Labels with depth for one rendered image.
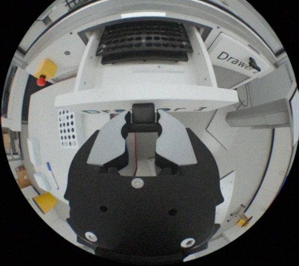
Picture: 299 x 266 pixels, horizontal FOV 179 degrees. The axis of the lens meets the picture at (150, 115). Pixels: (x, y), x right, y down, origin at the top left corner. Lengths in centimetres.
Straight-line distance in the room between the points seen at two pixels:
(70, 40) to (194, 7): 27
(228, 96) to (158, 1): 19
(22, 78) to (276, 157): 383
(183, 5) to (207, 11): 5
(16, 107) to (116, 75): 74
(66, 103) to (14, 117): 70
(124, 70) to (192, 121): 98
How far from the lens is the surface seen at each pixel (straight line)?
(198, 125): 116
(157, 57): 21
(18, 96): 84
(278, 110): 91
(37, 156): 62
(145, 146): 106
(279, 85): 172
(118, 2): 21
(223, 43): 29
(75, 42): 30
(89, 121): 33
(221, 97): 15
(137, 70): 22
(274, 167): 307
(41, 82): 38
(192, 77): 25
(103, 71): 26
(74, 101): 15
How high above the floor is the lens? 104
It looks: 84 degrees down
